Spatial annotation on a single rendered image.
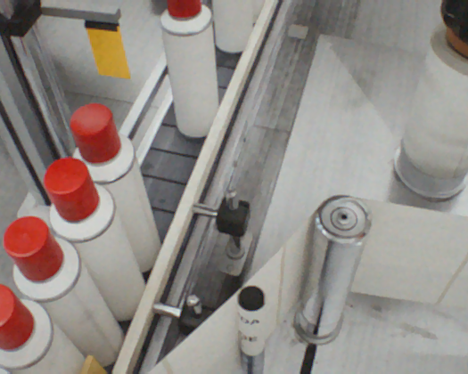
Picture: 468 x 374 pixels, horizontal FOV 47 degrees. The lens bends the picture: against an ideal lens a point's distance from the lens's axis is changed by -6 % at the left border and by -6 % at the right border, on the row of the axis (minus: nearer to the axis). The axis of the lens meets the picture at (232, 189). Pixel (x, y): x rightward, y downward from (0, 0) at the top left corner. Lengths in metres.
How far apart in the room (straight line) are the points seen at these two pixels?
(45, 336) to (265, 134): 0.44
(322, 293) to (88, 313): 0.18
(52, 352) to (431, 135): 0.39
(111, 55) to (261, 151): 0.31
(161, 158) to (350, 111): 0.23
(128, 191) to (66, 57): 0.47
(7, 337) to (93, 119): 0.17
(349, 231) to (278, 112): 0.40
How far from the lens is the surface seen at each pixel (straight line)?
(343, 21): 0.91
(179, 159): 0.64
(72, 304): 0.41
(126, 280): 0.48
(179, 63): 0.58
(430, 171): 0.60
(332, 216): 0.38
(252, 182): 0.68
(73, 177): 0.39
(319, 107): 0.69
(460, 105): 0.53
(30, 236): 0.37
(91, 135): 0.41
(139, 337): 0.51
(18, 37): 0.46
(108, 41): 0.45
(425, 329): 0.56
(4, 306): 0.35
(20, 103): 0.56
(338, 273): 0.41
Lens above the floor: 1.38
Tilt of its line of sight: 55 degrees down
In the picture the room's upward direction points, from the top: 4 degrees counter-clockwise
